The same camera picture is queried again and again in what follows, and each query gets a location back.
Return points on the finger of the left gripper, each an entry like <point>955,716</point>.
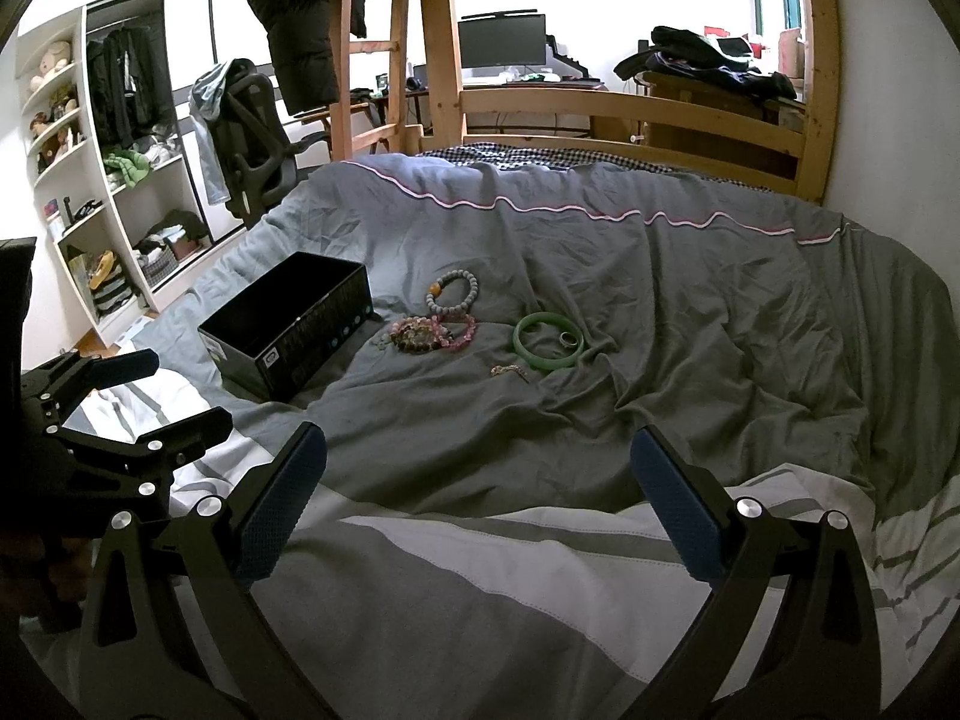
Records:
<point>108,467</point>
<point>56,388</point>

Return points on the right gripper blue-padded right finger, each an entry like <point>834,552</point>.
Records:
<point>789,623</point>

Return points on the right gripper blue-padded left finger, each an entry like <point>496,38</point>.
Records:
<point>171,628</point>

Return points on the black jewelry box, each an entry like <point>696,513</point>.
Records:
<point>276,333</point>

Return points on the grey bead bracelet orange bead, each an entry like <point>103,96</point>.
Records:
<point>452,294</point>

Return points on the green jade bangle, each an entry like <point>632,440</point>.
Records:
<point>547,341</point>

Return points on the green folded clothing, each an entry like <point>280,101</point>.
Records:
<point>126,167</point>

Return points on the white shelving wardrobe unit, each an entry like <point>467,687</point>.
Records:
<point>126,251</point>

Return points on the black office chair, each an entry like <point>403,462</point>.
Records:
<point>247,160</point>

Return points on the plush teddy bear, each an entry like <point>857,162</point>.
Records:
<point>56,57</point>

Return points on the grey duvet pink trim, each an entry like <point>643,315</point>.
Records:
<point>663,264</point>

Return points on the small gold earring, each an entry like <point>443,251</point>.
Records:
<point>508,370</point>

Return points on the wooden ladder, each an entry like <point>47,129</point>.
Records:
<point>344,142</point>

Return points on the hanging black coat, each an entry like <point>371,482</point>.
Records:
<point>299,39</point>

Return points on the black computer monitor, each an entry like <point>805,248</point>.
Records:
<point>503,39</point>

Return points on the desk with clutter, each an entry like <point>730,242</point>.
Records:
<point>372,109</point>

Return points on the pile of dark clothes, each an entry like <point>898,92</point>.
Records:
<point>722,62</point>

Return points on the wooden bed frame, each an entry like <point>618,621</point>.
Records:
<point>811,145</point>

